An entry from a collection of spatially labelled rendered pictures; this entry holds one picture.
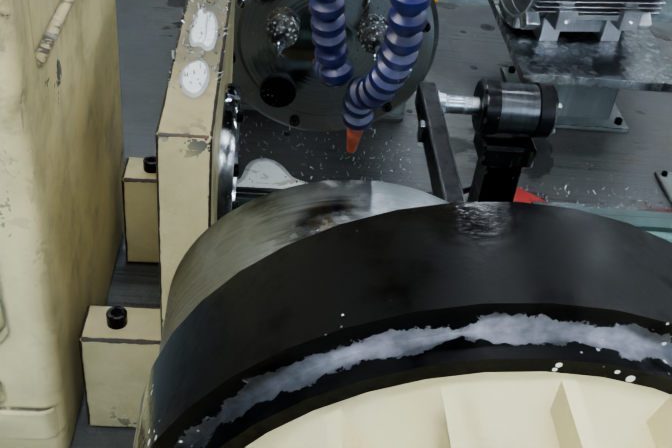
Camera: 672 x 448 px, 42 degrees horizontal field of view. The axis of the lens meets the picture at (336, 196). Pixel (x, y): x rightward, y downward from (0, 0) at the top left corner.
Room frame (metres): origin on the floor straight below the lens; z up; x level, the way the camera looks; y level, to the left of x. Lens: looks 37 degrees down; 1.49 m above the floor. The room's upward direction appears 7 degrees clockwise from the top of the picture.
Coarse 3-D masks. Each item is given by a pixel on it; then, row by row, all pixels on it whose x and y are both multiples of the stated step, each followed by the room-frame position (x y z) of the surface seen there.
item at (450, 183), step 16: (416, 96) 0.82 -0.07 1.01; (432, 96) 0.80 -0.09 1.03; (416, 112) 0.81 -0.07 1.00; (432, 112) 0.77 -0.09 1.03; (432, 128) 0.74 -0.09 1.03; (432, 144) 0.71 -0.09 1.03; (448, 144) 0.71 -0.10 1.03; (432, 160) 0.69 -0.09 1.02; (448, 160) 0.68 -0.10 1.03; (432, 176) 0.68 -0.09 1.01; (448, 176) 0.66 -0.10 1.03; (448, 192) 0.63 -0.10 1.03
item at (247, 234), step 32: (288, 192) 0.44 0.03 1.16; (320, 192) 0.43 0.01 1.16; (352, 192) 0.43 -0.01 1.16; (384, 192) 0.44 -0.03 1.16; (416, 192) 0.45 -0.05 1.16; (224, 224) 0.43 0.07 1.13; (256, 224) 0.41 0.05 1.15; (288, 224) 0.41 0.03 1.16; (320, 224) 0.40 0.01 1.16; (192, 256) 0.42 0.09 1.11; (224, 256) 0.40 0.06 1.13; (256, 256) 0.38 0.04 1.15; (192, 288) 0.39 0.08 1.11
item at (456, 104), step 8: (440, 96) 0.81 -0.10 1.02; (448, 96) 0.81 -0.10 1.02; (456, 96) 0.81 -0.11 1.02; (464, 96) 0.81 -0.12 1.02; (472, 96) 0.82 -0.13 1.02; (448, 104) 0.80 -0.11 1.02; (456, 104) 0.80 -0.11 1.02; (464, 104) 0.81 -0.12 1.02; (472, 104) 0.81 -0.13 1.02; (448, 112) 0.80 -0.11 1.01; (456, 112) 0.80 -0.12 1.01; (464, 112) 0.80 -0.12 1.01; (472, 112) 0.81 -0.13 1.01
